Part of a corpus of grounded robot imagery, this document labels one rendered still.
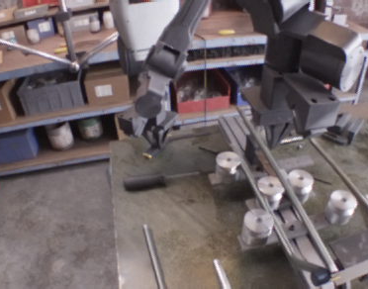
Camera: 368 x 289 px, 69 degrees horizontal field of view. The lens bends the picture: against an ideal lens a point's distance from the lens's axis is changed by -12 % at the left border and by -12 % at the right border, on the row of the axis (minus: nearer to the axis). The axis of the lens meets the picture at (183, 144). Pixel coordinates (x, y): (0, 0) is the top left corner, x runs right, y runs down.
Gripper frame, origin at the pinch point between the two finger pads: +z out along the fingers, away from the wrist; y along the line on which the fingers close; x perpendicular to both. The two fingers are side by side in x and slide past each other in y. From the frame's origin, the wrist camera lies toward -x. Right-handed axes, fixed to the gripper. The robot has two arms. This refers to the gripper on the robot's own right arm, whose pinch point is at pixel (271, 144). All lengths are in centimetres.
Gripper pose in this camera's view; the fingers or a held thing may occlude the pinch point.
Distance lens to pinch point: 49.8
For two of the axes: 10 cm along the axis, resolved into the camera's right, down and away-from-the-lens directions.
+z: 0.3, 7.8, 6.3
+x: -1.9, -6.1, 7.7
